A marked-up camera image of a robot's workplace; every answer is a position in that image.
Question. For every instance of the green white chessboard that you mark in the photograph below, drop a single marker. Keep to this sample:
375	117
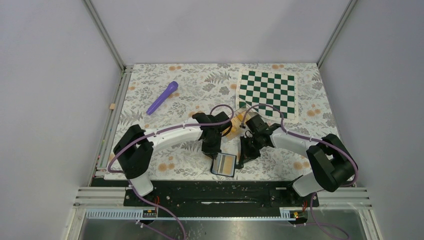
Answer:
278	89

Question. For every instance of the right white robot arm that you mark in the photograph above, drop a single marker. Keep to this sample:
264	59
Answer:
331	164

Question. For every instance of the gold credit cards stack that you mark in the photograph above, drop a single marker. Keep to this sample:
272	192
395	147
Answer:
238	120

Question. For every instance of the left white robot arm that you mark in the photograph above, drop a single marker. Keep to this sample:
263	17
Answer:
136	148

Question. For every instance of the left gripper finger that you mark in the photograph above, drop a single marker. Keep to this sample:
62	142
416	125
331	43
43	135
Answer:
208	150
215	154

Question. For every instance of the clear plastic card box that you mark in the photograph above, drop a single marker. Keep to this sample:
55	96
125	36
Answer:
232	136

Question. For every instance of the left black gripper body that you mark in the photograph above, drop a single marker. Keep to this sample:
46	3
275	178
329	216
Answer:
216	140

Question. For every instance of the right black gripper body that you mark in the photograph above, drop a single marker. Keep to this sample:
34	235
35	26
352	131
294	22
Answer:
256	145

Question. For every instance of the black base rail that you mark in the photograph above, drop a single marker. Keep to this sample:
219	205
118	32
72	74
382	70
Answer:
189	199

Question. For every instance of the floral pattern table mat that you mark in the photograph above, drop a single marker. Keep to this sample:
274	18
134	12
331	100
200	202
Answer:
200	88

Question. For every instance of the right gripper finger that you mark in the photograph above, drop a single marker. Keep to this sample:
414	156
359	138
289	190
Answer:
246	162
245	148

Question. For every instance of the black leather card holder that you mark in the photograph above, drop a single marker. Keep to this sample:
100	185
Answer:
216	166

